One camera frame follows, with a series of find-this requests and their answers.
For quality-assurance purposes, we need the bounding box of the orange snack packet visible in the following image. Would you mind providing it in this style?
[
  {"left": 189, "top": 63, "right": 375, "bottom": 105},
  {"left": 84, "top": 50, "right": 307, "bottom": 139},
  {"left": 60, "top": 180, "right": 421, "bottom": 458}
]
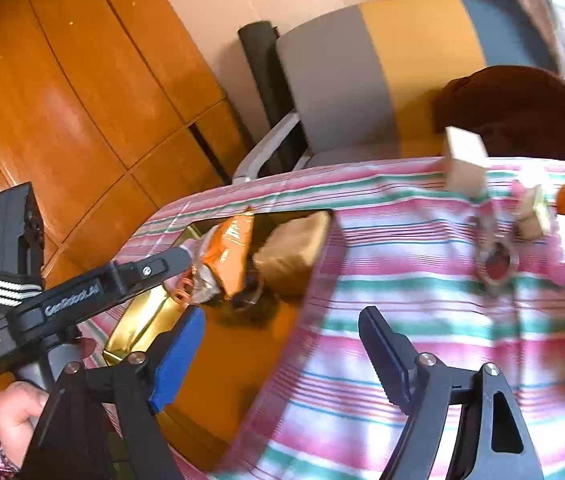
[{"left": 190, "top": 209, "right": 256, "bottom": 306}]

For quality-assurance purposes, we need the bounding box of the small pale box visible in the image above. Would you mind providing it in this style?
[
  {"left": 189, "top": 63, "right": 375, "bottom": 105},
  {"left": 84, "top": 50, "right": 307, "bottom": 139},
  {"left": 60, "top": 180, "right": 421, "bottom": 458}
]
[{"left": 517, "top": 185, "right": 553, "bottom": 241}]

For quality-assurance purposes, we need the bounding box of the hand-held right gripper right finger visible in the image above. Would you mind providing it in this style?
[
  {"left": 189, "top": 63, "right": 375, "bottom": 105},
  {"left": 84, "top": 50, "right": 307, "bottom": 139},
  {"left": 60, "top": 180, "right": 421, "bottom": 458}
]
[{"left": 359, "top": 306, "right": 545, "bottom": 480}]

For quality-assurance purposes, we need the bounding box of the grey yellow blue chair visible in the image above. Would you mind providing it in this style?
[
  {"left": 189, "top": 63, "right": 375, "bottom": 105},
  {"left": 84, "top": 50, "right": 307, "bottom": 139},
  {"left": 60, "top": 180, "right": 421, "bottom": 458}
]
[{"left": 232, "top": 0, "right": 563, "bottom": 183}]

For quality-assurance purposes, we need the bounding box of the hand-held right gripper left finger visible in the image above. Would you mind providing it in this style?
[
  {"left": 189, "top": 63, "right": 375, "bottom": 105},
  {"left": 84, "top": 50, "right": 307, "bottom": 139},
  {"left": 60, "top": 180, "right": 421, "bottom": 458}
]
[{"left": 20, "top": 305, "right": 207, "bottom": 480}]

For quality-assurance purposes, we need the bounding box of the wooden wardrobe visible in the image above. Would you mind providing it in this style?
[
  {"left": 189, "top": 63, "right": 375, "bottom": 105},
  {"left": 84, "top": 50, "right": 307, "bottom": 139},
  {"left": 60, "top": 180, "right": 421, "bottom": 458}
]
[{"left": 0, "top": 0, "right": 248, "bottom": 441}]

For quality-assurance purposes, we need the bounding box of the striped tablecloth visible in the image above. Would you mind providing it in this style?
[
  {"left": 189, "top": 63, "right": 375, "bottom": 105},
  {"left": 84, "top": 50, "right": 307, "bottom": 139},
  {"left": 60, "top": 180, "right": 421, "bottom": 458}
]
[{"left": 80, "top": 157, "right": 565, "bottom": 480}]

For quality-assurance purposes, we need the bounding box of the dark red jacket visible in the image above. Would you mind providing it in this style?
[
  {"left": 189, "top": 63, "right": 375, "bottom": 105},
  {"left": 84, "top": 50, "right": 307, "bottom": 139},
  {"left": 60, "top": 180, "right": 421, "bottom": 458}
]
[{"left": 435, "top": 65, "right": 565, "bottom": 166}]

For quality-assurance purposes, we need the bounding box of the tan rectangular block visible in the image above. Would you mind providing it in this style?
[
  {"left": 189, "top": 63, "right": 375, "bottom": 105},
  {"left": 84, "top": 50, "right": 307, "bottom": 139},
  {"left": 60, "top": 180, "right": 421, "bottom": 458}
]
[{"left": 252, "top": 210, "right": 332, "bottom": 297}]

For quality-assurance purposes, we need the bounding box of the person's left hand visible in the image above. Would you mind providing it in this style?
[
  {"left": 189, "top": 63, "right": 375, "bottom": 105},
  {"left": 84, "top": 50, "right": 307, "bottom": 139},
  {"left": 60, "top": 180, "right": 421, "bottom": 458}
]
[{"left": 0, "top": 381, "right": 52, "bottom": 463}]

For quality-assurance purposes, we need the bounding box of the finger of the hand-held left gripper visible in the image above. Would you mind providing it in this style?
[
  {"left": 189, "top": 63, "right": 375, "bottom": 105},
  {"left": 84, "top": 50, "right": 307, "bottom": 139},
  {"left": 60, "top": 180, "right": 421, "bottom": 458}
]
[{"left": 112, "top": 246, "right": 193, "bottom": 301}]

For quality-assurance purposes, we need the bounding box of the white carton box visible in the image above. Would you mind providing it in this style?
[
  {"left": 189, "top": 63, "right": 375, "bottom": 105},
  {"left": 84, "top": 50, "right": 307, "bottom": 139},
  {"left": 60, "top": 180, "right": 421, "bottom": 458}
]
[{"left": 443, "top": 126, "right": 489, "bottom": 198}]

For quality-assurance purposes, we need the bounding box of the gold tin box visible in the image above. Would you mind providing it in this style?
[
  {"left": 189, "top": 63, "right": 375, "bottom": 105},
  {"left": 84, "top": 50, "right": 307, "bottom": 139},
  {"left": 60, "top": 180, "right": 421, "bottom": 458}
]
[{"left": 102, "top": 208, "right": 335, "bottom": 456}]

